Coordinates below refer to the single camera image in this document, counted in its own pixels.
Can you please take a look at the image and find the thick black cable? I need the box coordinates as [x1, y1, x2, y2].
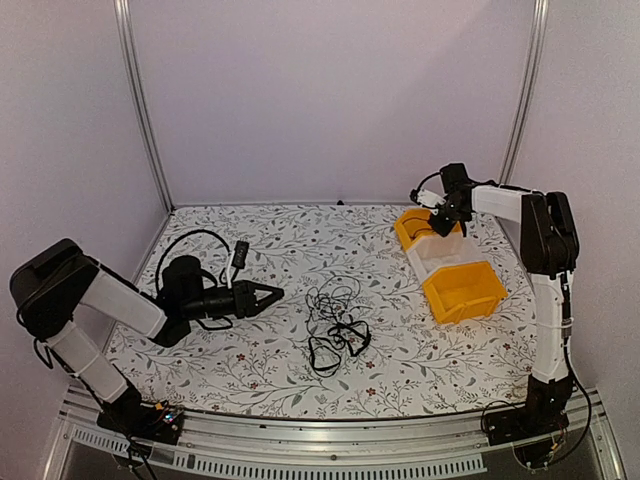
[307, 319, 374, 384]

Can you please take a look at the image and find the left aluminium frame post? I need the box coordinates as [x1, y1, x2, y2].
[113, 0, 175, 213]

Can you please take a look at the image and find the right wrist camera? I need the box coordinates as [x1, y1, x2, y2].
[409, 188, 445, 210]

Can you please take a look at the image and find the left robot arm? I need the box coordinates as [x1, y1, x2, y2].
[9, 239, 284, 434]

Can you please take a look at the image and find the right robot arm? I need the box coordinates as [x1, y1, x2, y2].
[410, 163, 580, 436]

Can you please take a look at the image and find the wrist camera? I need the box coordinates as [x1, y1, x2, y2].
[220, 240, 249, 288]
[409, 188, 445, 210]

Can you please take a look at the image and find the left arm black hose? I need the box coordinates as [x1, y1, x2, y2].
[154, 229, 232, 296]

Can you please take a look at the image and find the right aluminium frame post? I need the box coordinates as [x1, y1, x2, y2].
[499, 0, 549, 183]

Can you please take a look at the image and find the aluminium front rail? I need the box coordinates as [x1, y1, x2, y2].
[44, 386, 627, 479]

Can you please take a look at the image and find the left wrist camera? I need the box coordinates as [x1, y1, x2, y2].
[220, 240, 249, 288]

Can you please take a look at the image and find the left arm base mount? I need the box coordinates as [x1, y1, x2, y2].
[97, 379, 185, 446]

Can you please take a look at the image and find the aluminium frame post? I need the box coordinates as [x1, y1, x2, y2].
[499, 0, 549, 183]
[113, 0, 175, 213]

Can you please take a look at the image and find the far yellow bin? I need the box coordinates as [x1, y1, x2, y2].
[394, 208, 465, 256]

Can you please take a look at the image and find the white translucent bin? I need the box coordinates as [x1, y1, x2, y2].
[405, 232, 485, 283]

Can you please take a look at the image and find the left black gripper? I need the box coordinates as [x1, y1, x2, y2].
[182, 281, 284, 322]

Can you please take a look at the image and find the arm black hose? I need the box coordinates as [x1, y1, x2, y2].
[154, 229, 232, 296]
[415, 171, 444, 194]

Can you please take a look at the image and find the yellow bin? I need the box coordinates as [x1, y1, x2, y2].
[394, 208, 465, 256]
[422, 261, 508, 325]

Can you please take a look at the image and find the near yellow bin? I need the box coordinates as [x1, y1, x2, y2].
[422, 261, 508, 325]

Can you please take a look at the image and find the floral table mat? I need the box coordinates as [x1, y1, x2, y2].
[107, 205, 536, 419]

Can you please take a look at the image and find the right arm black hose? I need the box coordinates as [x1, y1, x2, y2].
[415, 171, 444, 194]

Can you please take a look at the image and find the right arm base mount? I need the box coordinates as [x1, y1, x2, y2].
[480, 382, 573, 470]

